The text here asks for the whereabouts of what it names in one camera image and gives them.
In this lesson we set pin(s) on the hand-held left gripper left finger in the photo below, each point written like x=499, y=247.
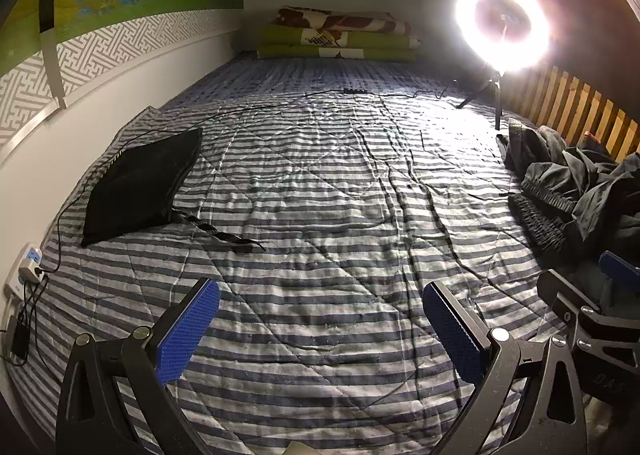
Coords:
x=192, y=325

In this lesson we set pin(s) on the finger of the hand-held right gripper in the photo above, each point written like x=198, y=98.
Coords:
x=621, y=267
x=567, y=292

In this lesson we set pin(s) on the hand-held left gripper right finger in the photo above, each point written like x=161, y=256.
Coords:
x=450, y=330

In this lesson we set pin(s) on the small red object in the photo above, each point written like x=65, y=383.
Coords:
x=592, y=136

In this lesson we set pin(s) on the black folded garment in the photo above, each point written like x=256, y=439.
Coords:
x=137, y=187

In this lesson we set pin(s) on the black crumpled jacket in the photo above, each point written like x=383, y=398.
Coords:
x=527, y=145

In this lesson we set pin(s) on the striped bed quilt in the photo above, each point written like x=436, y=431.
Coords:
x=325, y=215

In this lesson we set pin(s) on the black power adapter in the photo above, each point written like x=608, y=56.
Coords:
x=18, y=337

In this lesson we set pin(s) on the black tripod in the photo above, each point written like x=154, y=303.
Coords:
x=496, y=95

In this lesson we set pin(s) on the black power strip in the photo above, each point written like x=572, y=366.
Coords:
x=353, y=91

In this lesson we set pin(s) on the wooden slat bed rail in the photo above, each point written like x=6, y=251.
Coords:
x=565, y=105

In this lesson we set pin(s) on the white wall power strip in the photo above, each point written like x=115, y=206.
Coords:
x=25, y=270

